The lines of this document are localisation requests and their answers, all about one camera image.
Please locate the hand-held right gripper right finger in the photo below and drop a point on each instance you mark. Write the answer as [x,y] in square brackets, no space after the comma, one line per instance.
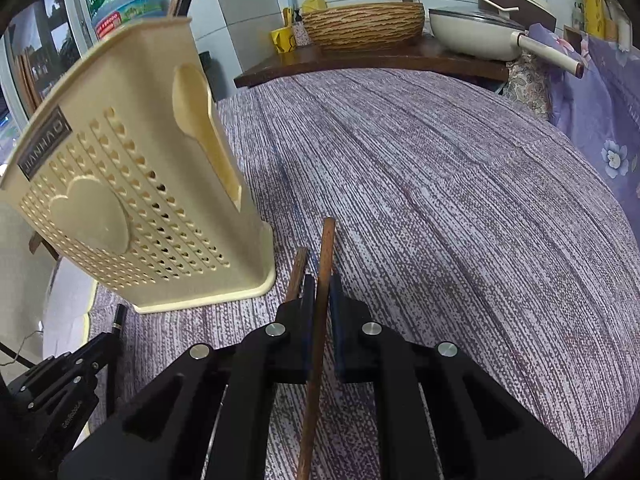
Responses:
[339,325]

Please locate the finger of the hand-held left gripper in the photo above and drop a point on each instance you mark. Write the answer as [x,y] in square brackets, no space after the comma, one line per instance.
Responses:
[85,360]

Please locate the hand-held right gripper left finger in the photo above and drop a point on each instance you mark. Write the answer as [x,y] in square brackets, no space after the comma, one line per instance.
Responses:
[300,340]

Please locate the black chopstick with metal band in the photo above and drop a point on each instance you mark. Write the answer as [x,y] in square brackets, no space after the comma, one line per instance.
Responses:
[119,317]

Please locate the brown wooden chopstick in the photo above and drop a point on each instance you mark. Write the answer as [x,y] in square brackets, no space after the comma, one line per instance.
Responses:
[299,265]
[327,250]

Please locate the cream plastic utensil holder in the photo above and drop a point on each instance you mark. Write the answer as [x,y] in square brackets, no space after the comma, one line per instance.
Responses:
[150,170]

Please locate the dark wooden counter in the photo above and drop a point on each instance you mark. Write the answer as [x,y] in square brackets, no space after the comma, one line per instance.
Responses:
[350,62]

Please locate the yellow cup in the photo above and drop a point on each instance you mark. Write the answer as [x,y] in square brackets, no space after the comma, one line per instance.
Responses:
[282,40]

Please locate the small patterned bottle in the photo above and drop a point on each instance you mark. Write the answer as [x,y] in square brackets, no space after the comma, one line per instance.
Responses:
[301,32]

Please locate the woven pattern wash basin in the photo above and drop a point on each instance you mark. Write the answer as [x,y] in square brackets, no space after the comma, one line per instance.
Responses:
[365,25]

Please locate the paisley pattern cloth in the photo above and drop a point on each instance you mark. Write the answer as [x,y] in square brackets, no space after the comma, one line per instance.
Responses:
[527,85]

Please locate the sliding window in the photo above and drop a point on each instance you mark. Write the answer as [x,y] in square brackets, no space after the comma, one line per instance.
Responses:
[45,50]

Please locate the purple floral cloth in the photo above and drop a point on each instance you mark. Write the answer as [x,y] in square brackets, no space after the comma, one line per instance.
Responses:
[600,110]

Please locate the white rice paddle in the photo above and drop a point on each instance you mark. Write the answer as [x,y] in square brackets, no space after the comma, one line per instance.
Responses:
[492,4]

